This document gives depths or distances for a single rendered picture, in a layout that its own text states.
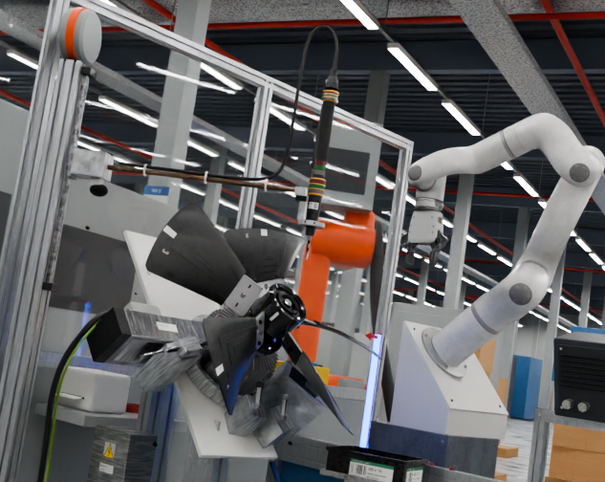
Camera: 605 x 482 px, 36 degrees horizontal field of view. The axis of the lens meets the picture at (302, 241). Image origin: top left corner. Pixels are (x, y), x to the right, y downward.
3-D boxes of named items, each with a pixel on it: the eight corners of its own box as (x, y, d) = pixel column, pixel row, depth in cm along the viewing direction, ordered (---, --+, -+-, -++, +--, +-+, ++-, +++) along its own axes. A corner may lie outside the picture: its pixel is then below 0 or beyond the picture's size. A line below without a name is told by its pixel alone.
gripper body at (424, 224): (449, 209, 284) (444, 247, 282) (421, 209, 291) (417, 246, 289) (435, 205, 278) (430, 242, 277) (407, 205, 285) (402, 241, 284)
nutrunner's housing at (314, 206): (301, 233, 244) (326, 64, 250) (303, 235, 248) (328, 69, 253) (315, 235, 244) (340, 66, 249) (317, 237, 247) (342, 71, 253)
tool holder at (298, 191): (288, 222, 243) (293, 185, 244) (291, 226, 250) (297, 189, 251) (322, 226, 242) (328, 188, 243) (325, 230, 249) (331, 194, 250)
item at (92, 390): (44, 403, 265) (51, 363, 266) (92, 406, 276) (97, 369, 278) (78, 411, 253) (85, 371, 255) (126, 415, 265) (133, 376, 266)
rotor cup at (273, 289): (247, 350, 229) (281, 319, 224) (227, 303, 237) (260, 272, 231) (287, 356, 240) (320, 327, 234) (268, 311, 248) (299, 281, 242)
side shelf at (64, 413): (33, 412, 263) (35, 402, 263) (136, 419, 289) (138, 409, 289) (83, 427, 247) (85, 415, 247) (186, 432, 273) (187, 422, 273)
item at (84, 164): (64, 175, 253) (70, 144, 254) (74, 180, 260) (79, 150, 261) (100, 180, 251) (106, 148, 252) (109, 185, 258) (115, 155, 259)
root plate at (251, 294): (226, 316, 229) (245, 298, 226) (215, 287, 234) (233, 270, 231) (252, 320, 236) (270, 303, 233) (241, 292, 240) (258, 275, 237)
